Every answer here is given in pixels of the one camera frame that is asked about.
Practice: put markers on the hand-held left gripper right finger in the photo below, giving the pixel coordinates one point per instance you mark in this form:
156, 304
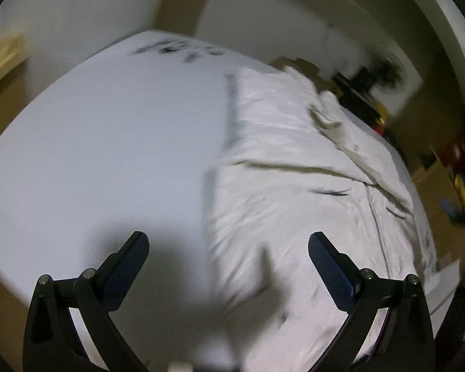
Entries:
333, 267

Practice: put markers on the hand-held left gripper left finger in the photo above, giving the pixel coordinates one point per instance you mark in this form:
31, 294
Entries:
121, 271

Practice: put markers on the white zip-up jacket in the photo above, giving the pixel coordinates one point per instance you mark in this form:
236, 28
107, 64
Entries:
306, 186

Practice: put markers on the brown cardboard box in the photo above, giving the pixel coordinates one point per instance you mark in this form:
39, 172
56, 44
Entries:
435, 201

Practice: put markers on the yellow container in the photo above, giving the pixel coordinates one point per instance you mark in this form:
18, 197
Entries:
381, 113

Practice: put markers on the dark equipment pile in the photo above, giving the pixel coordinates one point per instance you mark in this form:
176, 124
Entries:
366, 79

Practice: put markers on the flattened brown cardboard pieces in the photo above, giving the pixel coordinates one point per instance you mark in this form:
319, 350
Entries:
302, 68

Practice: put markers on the light wooden shelf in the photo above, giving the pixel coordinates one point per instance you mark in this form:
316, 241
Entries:
2, 60

